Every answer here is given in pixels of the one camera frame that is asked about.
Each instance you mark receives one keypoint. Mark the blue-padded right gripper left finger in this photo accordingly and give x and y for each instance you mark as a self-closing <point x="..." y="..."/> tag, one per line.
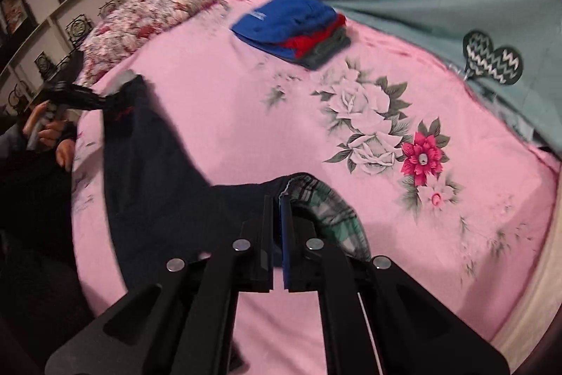
<point x="261" y="276"/>

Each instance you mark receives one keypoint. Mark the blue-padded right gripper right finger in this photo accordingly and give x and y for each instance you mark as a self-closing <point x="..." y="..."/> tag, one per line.
<point x="297" y="228"/>

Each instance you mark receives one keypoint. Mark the dark navy bear pants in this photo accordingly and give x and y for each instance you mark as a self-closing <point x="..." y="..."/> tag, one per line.
<point x="160" y="207"/>

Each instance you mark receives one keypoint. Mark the person's left hand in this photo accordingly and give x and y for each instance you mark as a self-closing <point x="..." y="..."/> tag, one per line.
<point x="57" y="134"/>

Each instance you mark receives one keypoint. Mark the red white floral quilt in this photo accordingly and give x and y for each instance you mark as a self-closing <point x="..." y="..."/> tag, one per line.
<point x="124" y="31"/>

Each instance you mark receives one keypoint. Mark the pink floral bedsheet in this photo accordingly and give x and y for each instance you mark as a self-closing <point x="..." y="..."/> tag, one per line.
<point x="440" y="184"/>

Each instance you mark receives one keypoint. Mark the red folded garment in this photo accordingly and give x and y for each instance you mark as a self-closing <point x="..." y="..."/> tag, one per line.
<point x="303" y="44"/>

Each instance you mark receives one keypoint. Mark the grey folded garment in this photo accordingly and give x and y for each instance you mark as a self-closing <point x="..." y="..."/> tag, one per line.
<point x="325" y="50"/>

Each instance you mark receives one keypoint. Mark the cream quilted pillow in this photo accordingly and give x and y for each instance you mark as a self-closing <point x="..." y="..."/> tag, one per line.
<point x="528" y="332"/>

